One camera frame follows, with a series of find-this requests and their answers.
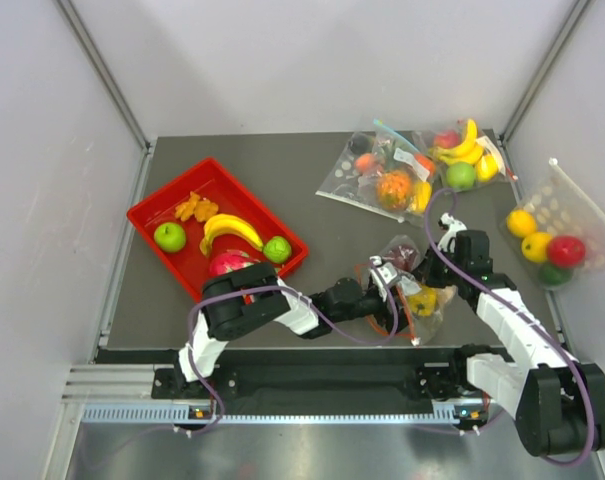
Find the dark red plum toy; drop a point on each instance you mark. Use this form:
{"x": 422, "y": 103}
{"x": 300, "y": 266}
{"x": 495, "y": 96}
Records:
{"x": 404, "y": 257}

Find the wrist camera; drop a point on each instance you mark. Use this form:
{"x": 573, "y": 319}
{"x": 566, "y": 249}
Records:
{"x": 450, "y": 227}
{"x": 383, "y": 275}

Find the zip bag with red zipper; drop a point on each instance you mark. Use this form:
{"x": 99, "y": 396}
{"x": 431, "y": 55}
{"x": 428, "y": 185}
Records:
{"x": 418, "y": 330}

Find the red apple in dotted bag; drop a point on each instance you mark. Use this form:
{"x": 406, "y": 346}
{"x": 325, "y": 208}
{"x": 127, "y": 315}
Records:
{"x": 566, "y": 251}

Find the aluminium corner post left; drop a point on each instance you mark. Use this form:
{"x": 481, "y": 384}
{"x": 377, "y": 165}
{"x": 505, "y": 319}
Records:
{"x": 89, "y": 47}

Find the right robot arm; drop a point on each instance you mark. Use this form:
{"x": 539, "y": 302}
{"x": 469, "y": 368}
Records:
{"x": 557, "y": 403}

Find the dotted zip bag with lemons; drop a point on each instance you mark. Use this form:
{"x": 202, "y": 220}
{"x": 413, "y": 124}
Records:
{"x": 561, "y": 207}

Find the orange tomato toy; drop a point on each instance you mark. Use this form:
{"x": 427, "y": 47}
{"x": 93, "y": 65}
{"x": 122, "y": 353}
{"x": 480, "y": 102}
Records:
{"x": 427, "y": 163}

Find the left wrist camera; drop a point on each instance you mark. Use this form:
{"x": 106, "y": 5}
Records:
{"x": 383, "y": 275}

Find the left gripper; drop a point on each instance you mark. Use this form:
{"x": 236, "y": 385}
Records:
{"x": 383, "y": 315}

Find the orange persimmon toy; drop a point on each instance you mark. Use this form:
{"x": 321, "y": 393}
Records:
{"x": 365, "y": 162}

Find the yellow lemon left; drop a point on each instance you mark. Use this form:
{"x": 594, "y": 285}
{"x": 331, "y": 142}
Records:
{"x": 521, "y": 223}

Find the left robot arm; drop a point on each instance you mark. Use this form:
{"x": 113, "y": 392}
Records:
{"x": 240, "y": 302}

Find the orange mandarin cluster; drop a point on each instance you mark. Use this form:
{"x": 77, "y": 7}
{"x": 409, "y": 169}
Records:
{"x": 196, "y": 207}

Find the aluminium corner post right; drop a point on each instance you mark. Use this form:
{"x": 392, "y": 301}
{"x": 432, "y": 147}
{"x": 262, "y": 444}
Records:
{"x": 560, "y": 41}

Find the yellow mango in blue-zip bag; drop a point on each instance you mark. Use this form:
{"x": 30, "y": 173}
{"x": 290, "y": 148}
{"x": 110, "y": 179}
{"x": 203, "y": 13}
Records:
{"x": 421, "y": 196}

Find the beige garlic toy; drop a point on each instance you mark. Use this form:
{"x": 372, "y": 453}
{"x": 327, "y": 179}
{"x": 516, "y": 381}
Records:
{"x": 447, "y": 294}

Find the pink dragon fruit toy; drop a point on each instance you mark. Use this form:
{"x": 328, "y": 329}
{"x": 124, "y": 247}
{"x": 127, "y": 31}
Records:
{"x": 229, "y": 261}

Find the dark green avocado toy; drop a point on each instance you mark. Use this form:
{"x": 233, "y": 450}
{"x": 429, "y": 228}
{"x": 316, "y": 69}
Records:
{"x": 551, "y": 276}

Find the yellow star fruit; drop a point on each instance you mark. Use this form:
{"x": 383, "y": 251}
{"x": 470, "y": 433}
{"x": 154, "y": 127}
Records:
{"x": 423, "y": 303}

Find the yellow lemon in banana bag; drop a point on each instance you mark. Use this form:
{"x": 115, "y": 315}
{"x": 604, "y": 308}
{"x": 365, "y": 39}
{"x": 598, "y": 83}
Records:
{"x": 486, "y": 169}

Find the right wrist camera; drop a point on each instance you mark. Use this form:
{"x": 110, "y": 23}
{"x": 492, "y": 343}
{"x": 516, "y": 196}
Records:
{"x": 450, "y": 227}

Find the green apple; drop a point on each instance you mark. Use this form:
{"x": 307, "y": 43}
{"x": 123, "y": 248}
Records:
{"x": 170, "y": 237}
{"x": 461, "y": 176}

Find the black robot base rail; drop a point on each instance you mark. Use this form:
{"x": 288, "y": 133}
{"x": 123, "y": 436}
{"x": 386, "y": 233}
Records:
{"x": 331, "y": 381}

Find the orange pineapple toy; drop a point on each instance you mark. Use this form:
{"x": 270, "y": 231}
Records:
{"x": 393, "y": 190}

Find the green apple in banana bag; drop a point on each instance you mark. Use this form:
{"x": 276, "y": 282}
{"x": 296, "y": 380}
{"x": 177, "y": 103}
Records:
{"x": 461, "y": 176}

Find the banana bunch in tray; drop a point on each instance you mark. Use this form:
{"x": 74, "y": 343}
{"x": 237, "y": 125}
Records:
{"x": 226, "y": 224}

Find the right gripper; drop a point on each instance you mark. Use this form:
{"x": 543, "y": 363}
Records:
{"x": 425, "y": 270}

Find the yellow orange with green stem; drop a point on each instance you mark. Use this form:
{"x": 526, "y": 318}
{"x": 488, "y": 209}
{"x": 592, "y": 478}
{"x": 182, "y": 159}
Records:
{"x": 534, "y": 247}

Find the red peach toy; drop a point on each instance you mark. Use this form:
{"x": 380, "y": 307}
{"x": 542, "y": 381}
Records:
{"x": 447, "y": 139}

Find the dotted flat zip bag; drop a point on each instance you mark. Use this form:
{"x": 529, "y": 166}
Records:
{"x": 344, "y": 183}

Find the zip bag with bananas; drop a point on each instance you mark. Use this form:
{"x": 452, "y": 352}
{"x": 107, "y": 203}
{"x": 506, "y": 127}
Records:
{"x": 424, "y": 139}

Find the yellow banana bunch in bag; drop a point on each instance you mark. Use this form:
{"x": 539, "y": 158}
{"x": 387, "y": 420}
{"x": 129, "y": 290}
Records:
{"x": 468, "y": 151}

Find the white slotted cable duct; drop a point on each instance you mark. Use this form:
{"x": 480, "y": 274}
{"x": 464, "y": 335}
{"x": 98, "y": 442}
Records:
{"x": 183, "y": 414}

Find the zip bag with blue zipper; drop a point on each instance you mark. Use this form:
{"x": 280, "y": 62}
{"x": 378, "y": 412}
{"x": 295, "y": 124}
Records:
{"x": 396, "y": 152}

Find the red plastic tray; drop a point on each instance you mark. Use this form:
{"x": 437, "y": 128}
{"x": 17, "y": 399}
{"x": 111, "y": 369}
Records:
{"x": 209, "y": 180}

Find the aluminium corner post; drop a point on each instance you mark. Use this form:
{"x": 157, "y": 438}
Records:
{"x": 89, "y": 47}
{"x": 560, "y": 41}

